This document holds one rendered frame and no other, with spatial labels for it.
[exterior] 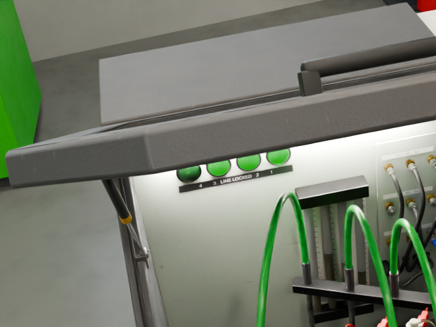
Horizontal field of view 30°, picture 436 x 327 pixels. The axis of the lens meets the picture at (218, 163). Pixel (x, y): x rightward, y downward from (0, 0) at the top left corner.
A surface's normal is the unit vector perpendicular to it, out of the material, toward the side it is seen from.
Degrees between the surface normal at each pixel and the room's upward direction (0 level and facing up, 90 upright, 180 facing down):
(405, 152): 90
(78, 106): 0
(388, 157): 90
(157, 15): 90
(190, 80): 0
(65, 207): 0
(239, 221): 90
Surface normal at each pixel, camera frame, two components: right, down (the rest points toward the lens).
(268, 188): 0.14, 0.55
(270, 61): -0.14, -0.81
